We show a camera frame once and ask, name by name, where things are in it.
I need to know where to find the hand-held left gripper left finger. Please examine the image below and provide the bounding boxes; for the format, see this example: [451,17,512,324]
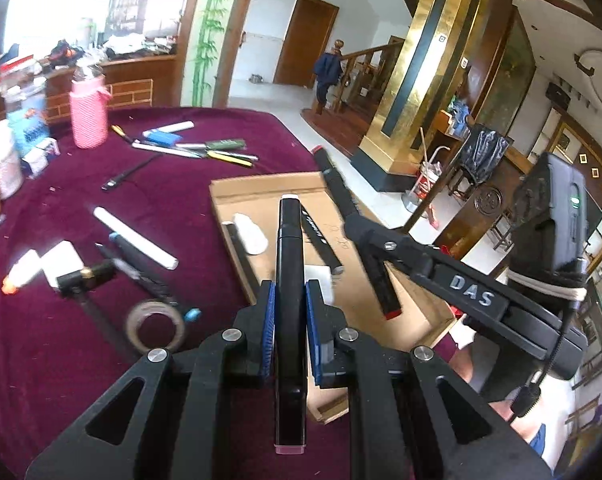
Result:
[25,280,277,480]

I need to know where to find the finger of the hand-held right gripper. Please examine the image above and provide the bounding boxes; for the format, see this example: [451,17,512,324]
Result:
[343,214,434,282]

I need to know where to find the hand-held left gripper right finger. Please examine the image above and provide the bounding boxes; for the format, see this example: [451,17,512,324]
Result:
[305,280,552,480]

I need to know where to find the white rectangular block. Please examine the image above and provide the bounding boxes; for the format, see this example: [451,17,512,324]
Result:
[305,266,334,306]

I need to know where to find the black marker pink caps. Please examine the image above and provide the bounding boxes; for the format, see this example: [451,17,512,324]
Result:
[273,194,308,456]

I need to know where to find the black marker grey caps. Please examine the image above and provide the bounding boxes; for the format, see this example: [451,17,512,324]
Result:
[300,207,343,275]

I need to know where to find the black marker red caps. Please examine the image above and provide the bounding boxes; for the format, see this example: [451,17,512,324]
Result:
[312,145,403,320]

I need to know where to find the white dropper bottle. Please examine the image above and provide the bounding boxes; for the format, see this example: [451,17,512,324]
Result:
[232,212,269,256]

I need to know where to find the cardboard box tray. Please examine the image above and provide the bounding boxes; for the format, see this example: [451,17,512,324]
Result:
[209,171,457,425]

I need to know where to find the black gold-banded marker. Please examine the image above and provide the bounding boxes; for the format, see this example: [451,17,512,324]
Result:
[56,261,118,295]

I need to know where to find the white tube orange cap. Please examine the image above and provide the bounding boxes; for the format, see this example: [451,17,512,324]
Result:
[2,249,42,295]

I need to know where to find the person's right forearm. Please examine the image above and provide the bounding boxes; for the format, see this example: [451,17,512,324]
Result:
[496,400,549,466]

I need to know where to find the person's right hand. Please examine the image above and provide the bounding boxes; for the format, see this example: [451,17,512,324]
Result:
[451,346,488,395]

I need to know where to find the carved wooden cabinet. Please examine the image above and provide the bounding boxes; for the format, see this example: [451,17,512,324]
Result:
[438,160,537,261]

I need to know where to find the red white bucket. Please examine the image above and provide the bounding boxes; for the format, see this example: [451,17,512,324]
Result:
[413,160,444,206]

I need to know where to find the black plastic bag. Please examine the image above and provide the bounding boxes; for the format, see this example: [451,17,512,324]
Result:
[456,127,512,186]

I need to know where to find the black marker light blue caps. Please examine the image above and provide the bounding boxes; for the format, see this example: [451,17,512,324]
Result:
[108,232,202,323]

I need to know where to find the white long bar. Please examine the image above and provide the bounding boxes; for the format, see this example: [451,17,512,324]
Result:
[93,206,178,271]

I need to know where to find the gold pillar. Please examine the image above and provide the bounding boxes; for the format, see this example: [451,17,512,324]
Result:
[351,0,497,193]

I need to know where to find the black ballpoint pen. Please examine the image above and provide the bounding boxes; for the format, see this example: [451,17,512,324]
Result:
[95,242,179,308]

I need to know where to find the wooden stair railing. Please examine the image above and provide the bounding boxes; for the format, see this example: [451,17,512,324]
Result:
[338,40,407,111]

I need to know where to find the dark blue jacket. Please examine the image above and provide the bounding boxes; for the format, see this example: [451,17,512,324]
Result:
[313,39,344,115]

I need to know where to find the white long pen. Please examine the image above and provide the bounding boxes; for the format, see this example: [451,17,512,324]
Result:
[132,141,202,159]

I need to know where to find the white stick pen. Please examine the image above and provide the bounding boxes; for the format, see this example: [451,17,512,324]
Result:
[142,121,196,137]

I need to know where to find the wooden door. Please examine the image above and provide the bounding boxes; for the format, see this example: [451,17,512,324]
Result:
[273,0,340,88]

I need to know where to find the pink knitted bottle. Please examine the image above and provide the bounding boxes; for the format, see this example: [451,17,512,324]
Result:
[70,62,112,150]

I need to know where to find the bamboo painted column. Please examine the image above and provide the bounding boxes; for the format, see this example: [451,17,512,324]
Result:
[181,0,262,109]

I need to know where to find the small white printed box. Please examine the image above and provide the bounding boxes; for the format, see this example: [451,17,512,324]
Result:
[23,137,60,178]

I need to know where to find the wooden counter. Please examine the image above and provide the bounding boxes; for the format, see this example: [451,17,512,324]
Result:
[43,54,179,123]

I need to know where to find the blue label canister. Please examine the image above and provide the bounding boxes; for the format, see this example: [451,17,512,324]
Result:
[7,107,52,158]

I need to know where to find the white jar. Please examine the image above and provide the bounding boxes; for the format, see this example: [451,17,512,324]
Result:
[0,120,26,200]

